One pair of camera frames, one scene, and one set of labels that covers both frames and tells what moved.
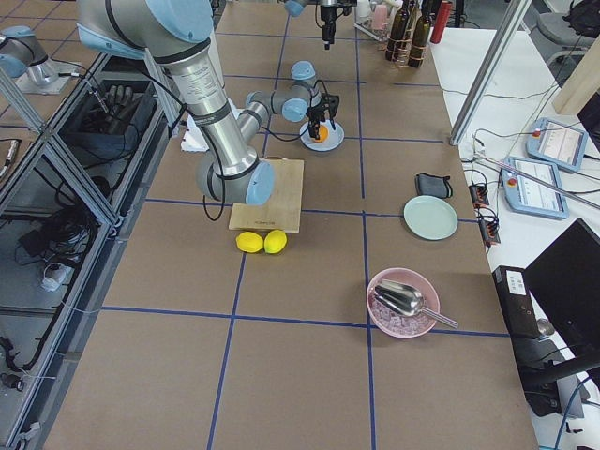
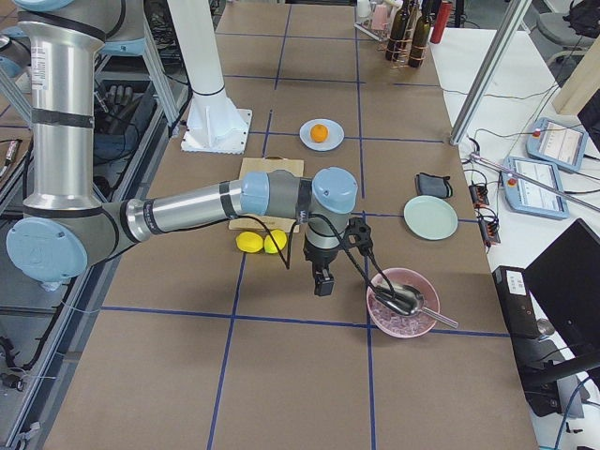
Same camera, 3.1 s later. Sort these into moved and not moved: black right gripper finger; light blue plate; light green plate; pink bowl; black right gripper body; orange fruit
Moved: black right gripper finger; black right gripper body
Not moved: pink bowl; orange fruit; light blue plate; light green plate
